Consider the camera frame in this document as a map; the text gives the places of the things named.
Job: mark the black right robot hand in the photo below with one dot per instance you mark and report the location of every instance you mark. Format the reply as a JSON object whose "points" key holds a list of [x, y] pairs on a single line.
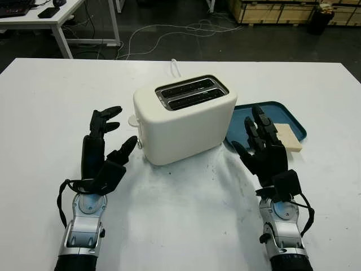
{"points": [[270, 161]]}

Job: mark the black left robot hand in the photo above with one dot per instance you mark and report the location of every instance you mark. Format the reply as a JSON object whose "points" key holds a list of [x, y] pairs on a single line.
{"points": [[93, 158]]}

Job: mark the pale slice of bread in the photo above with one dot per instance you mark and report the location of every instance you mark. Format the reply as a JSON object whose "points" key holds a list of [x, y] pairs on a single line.
{"points": [[290, 138]]}

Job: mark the white toaster lever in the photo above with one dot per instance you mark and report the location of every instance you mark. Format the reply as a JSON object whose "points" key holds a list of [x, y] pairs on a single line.
{"points": [[132, 120]]}

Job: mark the small toaster dial knob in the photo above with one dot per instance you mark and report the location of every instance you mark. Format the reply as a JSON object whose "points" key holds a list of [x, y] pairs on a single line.
{"points": [[140, 143]]}

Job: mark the blue plastic tray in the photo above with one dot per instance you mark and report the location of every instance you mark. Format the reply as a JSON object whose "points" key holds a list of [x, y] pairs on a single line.
{"points": [[238, 121]]}

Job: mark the cream white two-slot toaster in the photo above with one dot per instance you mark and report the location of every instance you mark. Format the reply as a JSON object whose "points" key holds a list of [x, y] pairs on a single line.
{"points": [[183, 132]]}

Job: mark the black trash bin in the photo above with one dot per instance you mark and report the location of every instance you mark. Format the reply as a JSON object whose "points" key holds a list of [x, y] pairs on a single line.
{"points": [[320, 22]]}

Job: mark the white office desk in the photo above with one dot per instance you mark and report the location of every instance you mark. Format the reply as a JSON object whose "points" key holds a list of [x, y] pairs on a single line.
{"points": [[67, 11]]}

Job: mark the wooden crate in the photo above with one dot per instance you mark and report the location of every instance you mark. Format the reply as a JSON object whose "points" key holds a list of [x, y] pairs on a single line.
{"points": [[268, 11]]}

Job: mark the black smartphone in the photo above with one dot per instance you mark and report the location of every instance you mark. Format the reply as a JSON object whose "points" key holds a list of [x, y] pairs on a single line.
{"points": [[48, 12]]}

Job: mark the black computer mouse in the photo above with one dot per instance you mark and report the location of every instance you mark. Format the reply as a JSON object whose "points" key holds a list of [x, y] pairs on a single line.
{"points": [[59, 2]]}

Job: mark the white table leg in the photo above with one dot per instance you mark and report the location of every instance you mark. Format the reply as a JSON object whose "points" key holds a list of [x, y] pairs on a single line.
{"points": [[211, 5]]}

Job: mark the black keyboard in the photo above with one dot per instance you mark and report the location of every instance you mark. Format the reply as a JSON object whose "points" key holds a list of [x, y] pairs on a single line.
{"points": [[14, 8]]}

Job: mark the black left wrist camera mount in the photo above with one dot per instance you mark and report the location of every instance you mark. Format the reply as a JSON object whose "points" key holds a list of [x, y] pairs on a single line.
{"points": [[110, 178]]}

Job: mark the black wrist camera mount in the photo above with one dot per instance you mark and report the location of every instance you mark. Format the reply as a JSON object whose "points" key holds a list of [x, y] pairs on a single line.
{"points": [[110, 178], [287, 185]]}

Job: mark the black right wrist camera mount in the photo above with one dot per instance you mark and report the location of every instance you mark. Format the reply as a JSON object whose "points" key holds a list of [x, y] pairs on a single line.
{"points": [[287, 185]]}

